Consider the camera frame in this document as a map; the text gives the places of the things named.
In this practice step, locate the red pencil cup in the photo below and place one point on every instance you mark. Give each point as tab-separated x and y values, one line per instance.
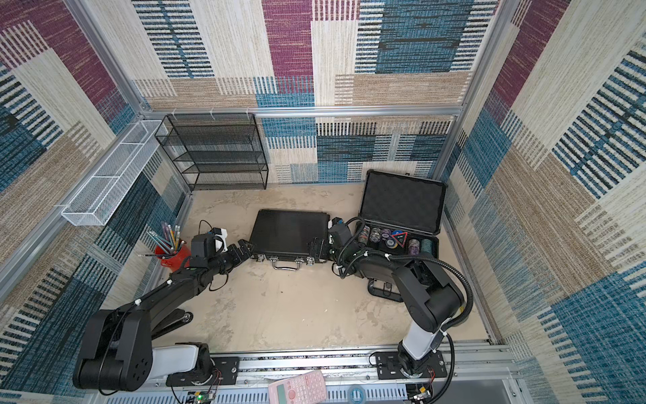
175	261

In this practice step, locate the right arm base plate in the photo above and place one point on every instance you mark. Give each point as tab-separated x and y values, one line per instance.
393	365

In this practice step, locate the pink calculator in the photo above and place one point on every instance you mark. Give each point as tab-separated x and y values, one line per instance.
308	388

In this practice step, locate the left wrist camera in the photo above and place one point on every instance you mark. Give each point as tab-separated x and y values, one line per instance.
218	236

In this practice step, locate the triangular dealer button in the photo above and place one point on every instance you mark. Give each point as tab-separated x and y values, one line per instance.
398	238

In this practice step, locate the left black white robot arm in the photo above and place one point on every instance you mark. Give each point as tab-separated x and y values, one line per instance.
116	352

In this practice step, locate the black mesh shelf rack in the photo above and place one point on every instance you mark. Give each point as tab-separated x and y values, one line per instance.
215	151

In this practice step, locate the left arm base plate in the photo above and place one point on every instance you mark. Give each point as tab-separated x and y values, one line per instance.
224	371

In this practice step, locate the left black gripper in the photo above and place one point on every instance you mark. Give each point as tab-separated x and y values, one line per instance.
237	257

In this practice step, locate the blue tape roll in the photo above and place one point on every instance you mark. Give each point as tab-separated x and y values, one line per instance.
356	395

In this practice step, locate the bundle of coloured pencils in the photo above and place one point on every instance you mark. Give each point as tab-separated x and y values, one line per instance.
164	244

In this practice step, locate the white wire mesh basket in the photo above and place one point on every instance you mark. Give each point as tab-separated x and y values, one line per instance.
95	203

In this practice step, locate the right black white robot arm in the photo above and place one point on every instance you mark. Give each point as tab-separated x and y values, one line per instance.
436	295

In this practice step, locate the black poker set case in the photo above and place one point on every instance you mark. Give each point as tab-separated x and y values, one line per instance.
282	236

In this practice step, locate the grey poker set case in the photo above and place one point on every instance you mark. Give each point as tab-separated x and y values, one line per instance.
390	202

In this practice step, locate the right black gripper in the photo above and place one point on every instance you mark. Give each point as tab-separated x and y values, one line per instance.
325	247

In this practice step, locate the black stapler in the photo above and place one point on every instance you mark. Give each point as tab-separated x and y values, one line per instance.
176	319

